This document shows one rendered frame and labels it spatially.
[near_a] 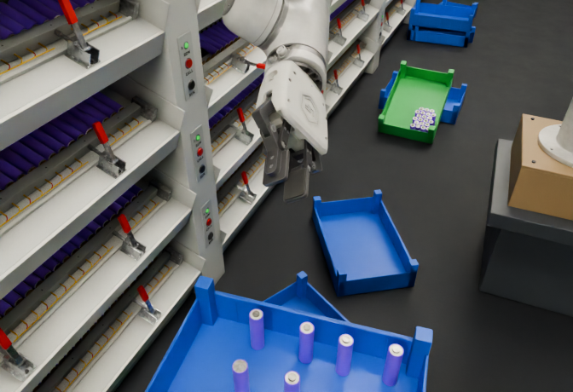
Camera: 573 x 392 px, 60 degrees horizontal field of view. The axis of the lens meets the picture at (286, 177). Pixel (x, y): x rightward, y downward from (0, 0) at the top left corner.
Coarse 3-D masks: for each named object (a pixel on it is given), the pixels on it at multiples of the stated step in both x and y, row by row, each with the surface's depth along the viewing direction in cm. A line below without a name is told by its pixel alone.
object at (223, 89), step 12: (252, 48) 121; (204, 60) 111; (252, 60) 118; (264, 60) 119; (228, 72) 111; (240, 72) 113; (252, 72) 115; (216, 84) 107; (228, 84) 108; (240, 84) 112; (216, 96) 104; (228, 96) 108; (216, 108) 106
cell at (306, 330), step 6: (306, 324) 60; (312, 324) 61; (300, 330) 60; (306, 330) 60; (312, 330) 60; (300, 336) 61; (306, 336) 60; (312, 336) 60; (300, 342) 61; (306, 342) 61; (312, 342) 61; (300, 348) 62; (306, 348) 61; (312, 348) 62; (300, 354) 63; (306, 354) 62; (312, 354) 63; (300, 360) 64; (306, 360) 63
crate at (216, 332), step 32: (192, 320) 64; (224, 320) 69; (288, 320) 65; (320, 320) 63; (192, 352) 65; (224, 352) 65; (256, 352) 65; (288, 352) 65; (320, 352) 65; (352, 352) 65; (384, 352) 63; (416, 352) 59; (160, 384) 58; (192, 384) 61; (224, 384) 61; (256, 384) 61; (320, 384) 61; (352, 384) 61; (384, 384) 61; (416, 384) 61
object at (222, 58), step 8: (240, 40) 117; (232, 48) 114; (240, 48) 116; (248, 48) 118; (216, 56) 110; (224, 56) 111; (208, 64) 107; (216, 64) 108; (208, 72) 106; (208, 80) 105
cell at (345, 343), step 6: (342, 336) 59; (348, 336) 59; (342, 342) 59; (348, 342) 59; (342, 348) 59; (348, 348) 58; (342, 354) 59; (348, 354) 59; (336, 360) 62; (342, 360) 60; (348, 360) 60; (336, 366) 62; (342, 366) 61; (348, 366) 61; (342, 372) 62; (348, 372) 62
